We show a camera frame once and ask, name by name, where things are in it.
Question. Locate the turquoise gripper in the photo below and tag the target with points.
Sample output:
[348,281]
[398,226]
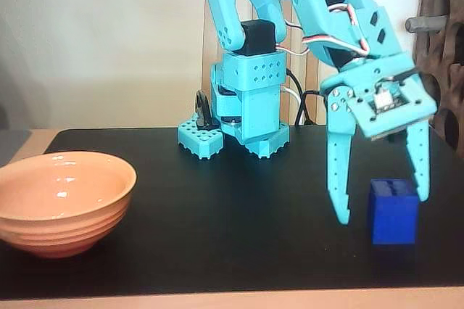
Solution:
[367,74]

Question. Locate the blue cube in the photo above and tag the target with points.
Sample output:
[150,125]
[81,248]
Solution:
[393,218]

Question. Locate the turquoise robot arm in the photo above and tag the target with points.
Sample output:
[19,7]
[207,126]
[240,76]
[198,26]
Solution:
[261,106]

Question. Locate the orange ribbed bowl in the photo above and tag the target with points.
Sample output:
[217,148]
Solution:
[65,222]

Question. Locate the grey cylindrical peg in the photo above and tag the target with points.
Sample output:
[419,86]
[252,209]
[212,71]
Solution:
[424,24]

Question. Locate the black table mat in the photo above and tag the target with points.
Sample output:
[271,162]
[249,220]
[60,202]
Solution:
[232,251]

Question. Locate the black clamp knob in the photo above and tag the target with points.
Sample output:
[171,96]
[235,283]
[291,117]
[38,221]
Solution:
[201,106]

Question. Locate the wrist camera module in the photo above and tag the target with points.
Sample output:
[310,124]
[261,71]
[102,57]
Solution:
[391,106]

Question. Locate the light wooden slatted frame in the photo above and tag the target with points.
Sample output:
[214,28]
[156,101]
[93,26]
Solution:
[311,106]

